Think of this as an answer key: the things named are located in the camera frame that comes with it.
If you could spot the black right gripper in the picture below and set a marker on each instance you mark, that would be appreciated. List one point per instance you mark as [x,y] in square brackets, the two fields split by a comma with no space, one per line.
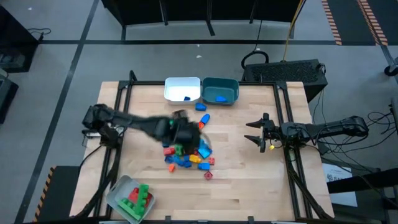
[273,132]

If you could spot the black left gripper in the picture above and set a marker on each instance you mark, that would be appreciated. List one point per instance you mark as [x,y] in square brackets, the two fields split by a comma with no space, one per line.
[183,133]

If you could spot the small green building block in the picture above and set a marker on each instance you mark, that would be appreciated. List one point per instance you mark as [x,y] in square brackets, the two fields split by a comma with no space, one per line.
[179,151]

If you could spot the small blue building block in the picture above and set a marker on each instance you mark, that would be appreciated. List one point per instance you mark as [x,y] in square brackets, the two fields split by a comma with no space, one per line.
[168,159]
[186,158]
[187,98]
[178,160]
[165,144]
[187,165]

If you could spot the medium red building block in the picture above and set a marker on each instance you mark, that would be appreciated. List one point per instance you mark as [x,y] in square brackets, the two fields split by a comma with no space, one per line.
[169,151]

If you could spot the medium blue building block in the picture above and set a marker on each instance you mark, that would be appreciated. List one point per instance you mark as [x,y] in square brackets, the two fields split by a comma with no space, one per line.
[206,119]
[204,166]
[200,107]
[221,99]

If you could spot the yellow building block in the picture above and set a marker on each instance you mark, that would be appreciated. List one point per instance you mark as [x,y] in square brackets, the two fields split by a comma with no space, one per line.
[195,159]

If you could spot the large blue building block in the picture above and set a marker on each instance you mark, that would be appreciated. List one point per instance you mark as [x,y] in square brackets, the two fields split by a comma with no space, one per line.
[205,152]

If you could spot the small orange building block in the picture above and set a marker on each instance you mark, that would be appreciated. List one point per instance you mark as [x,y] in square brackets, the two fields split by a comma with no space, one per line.
[171,168]

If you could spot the large green building block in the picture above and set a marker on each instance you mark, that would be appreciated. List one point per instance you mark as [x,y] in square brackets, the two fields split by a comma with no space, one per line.
[127,208]
[143,196]

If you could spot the large red building block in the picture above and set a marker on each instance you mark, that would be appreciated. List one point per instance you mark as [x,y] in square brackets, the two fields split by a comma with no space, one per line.
[134,195]

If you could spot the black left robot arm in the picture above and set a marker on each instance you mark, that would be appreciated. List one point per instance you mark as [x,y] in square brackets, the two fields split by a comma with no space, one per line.
[136,123]

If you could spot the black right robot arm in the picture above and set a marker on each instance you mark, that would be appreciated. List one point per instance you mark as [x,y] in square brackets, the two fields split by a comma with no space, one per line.
[326,129]

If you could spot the white plastic bin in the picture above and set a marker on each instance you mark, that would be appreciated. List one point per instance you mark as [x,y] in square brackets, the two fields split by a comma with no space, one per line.
[182,87]

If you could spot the teal plastic bin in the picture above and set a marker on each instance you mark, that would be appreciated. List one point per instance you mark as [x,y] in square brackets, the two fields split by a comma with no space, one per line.
[217,88]

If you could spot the black perforated computer tower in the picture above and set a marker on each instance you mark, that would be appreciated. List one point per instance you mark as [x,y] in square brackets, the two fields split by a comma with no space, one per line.
[286,73]

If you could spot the grey plastic bin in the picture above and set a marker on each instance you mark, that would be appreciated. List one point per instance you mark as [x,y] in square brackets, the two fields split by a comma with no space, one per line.
[127,179]

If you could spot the white printed paper sheet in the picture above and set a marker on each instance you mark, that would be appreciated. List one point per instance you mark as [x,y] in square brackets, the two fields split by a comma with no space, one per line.
[345,199]

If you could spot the black table leg bar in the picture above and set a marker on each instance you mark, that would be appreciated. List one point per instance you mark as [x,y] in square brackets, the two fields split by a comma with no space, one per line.
[367,182]

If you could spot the black partition panel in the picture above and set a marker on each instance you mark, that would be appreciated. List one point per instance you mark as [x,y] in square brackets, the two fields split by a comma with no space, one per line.
[186,9]

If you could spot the black mat with striped edges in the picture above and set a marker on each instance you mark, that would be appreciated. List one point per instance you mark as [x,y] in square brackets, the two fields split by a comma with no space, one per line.
[351,18]
[62,193]

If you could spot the black caster wheel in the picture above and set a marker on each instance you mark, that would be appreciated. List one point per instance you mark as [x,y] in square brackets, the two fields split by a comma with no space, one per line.
[391,71]

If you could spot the dark equipment case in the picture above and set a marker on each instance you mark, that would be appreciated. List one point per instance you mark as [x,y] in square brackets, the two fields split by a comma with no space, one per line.
[7,99]

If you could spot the black desk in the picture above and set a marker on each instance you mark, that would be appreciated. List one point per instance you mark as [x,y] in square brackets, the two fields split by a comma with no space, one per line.
[15,34]

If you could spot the black aluminium table frame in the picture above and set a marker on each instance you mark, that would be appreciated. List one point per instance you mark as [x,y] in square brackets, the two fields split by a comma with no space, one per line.
[258,83]

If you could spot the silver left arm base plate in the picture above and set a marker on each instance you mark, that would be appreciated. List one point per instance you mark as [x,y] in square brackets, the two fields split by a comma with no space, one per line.
[91,134]

